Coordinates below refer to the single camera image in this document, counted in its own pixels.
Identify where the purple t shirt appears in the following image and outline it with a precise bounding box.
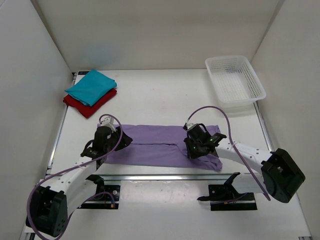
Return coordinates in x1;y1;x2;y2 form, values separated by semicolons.
105;124;223;172

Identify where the red t shirt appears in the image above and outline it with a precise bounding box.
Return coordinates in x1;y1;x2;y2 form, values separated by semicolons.
62;87;118;119

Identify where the blue t shirt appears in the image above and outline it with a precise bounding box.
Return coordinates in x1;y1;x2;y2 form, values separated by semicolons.
65;69;117;107

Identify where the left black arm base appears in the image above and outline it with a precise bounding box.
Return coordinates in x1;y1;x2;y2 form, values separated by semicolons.
79;174;121;210

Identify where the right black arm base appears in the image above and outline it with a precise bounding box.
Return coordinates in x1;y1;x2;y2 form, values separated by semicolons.
197;172;258;211

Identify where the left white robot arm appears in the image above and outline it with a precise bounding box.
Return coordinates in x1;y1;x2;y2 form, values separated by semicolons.
25;126;133;239

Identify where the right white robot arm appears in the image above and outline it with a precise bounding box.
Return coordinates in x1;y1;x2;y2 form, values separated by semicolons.
183;123;306;203

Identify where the white plastic basket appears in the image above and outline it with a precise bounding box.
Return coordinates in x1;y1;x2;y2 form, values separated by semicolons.
205;55;267;110

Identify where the black table label sticker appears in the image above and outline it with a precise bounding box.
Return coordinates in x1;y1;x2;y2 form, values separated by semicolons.
77;71;90;75

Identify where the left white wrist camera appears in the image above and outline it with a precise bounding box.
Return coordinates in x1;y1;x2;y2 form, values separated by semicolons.
97;115;114;129

